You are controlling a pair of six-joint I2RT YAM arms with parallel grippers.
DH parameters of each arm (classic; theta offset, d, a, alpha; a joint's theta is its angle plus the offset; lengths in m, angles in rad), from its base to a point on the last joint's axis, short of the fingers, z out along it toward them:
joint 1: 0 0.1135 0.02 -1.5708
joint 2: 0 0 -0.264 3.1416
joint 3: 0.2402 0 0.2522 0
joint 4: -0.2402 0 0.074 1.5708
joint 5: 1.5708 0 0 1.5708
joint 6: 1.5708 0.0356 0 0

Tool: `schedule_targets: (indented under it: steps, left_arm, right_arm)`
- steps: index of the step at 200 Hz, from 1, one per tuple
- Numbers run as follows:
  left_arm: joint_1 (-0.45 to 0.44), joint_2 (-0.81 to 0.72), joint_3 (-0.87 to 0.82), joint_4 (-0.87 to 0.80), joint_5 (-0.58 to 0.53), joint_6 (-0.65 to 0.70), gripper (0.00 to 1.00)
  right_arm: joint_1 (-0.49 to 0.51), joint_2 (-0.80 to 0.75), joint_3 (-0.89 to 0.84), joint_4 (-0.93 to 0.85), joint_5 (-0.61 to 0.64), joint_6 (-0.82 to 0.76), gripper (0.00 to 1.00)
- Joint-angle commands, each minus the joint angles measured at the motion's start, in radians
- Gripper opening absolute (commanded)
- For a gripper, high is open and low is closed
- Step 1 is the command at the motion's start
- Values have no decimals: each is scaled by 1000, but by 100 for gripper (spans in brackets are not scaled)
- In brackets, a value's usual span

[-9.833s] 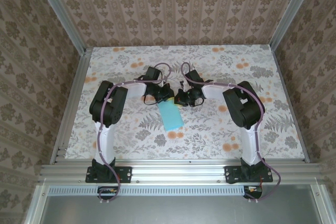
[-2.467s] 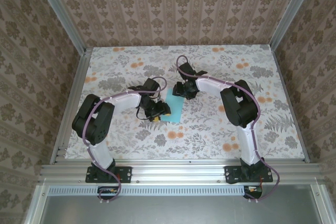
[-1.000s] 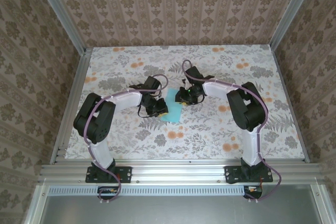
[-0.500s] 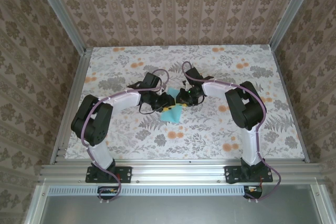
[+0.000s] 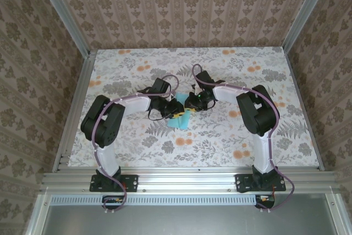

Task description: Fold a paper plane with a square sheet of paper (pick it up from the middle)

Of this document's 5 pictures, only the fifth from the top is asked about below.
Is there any light blue cloth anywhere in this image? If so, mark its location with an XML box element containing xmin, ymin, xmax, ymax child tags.
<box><xmin>167</xmin><ymin>91</ymin><xmax>192</xmax><ymax>130</ymax></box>

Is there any black connector board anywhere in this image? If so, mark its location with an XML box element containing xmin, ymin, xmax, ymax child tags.
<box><xmin>255</xmin><ymin>195</ymin><xmax>276</xmax><ymax>209</ymax></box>
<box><xmin>102</xmin><ymin>195</ymin><xmax>126</xmax><ymax>210</ymax></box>

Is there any grey metal panel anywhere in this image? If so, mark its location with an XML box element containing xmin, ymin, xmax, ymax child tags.
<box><xmin>26</xmin><ymin>193</ymin><xmax>352</xmax><ymax>235</ymax></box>

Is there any thin black right gripper cable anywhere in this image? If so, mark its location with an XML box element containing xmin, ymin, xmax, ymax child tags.
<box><xmin>200</xmin><ymin>99</ymin><xmax>217</xmax><ymax>111</ymax></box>

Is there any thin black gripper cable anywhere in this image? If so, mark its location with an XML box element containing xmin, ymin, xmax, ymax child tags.
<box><xmin>147</xmin><ymin>108</ymin><xmax>166</xmax><ymax>122</ymax></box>
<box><xmin>200</xmin><ymin>99</ymin><xmax>217</xmax><ymax>111</ymax></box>

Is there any thin black left gripper cable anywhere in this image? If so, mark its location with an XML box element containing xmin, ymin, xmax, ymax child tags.
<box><xmin>147</xmin><ymin>108</ymin><xmax>166</xmax><ymax>122</ymax></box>

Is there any long aluminium cross rail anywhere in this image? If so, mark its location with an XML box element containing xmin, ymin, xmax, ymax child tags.
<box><xmin>40</xmin><ymin>171</ymin><xmax>340</xmax><ymax>193</ymax></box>

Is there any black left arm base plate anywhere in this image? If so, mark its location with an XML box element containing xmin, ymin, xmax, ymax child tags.
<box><xmin>89</xmin><ymin>173</ymin><xmax>139</xmax><ymax>193</ymax></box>

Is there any aluminium side rail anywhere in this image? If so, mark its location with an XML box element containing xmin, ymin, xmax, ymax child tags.
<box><xmin>52</xmin><ymin>50</ymin><xmax>97</xmax><ymax>172</ymax></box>
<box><xmin>283</xmin><ymin>47</ymin><xmax>325</xmax><ymax>171</ymax></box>

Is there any grey slotted cable duct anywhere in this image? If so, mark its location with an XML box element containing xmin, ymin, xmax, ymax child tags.
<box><xmin>51</xmin><ymin>194</ymin><xmax>276</xmax><ymax>205</ymax></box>

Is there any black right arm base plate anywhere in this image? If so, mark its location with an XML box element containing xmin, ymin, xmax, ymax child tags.
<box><xmin>235</xmin><ymin>173</ymin><xmax>287</xmax><ymax>193</ymax></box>

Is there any aluminium frame post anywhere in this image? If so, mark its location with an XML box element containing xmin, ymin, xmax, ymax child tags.
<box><xmin>34</xmin><ymin>0</ymin><xmax>91</xmax><ymax>57</ymax></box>
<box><xmin>283</xmin><ymin>0</ymin><xmax>331</xmax><ymax>51</ymax></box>

